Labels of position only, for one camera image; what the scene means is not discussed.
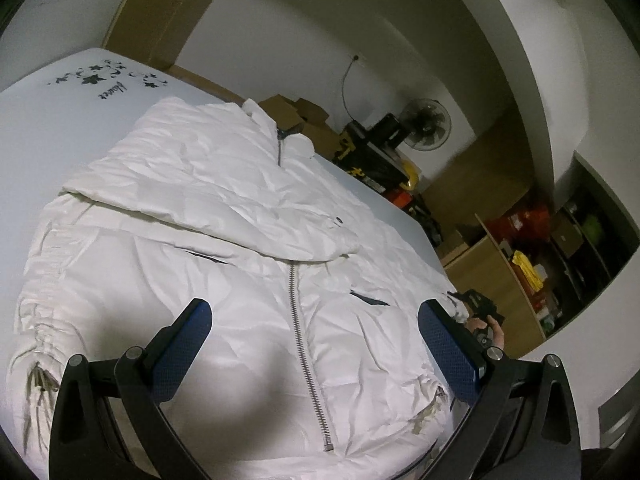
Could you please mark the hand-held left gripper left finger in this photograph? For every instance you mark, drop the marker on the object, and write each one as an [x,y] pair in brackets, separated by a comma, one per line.
[182,345]

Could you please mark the black upright device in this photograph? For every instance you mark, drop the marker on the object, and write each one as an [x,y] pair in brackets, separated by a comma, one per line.
[387,129]

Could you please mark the wooden shelf unit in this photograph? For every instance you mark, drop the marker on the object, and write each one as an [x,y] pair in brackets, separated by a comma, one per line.
[505,285]

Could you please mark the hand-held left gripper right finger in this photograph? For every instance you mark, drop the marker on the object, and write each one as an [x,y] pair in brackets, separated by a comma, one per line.
[447,350]

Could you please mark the person's right hand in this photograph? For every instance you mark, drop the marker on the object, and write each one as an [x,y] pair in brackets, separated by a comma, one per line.
[492,334]

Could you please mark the white puffer jacket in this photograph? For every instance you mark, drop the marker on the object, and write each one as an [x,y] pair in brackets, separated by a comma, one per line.
[225,240]

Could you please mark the wall-mounted electric fan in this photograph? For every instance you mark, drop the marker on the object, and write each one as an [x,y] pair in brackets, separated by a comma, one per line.
[426,124]

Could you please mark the red packages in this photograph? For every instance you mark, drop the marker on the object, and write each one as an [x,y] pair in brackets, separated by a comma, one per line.
[520,222]

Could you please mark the wooden wardrobe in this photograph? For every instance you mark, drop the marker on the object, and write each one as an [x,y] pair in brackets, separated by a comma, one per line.
[165,5]

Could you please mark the black and yellow box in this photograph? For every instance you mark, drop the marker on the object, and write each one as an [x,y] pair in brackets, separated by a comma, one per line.
[367,165]

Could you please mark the yellow hard hat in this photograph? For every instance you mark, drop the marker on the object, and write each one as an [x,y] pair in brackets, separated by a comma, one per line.
[411,175]

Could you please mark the yellow cloth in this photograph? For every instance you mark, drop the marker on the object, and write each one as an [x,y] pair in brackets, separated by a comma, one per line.
[529,270]

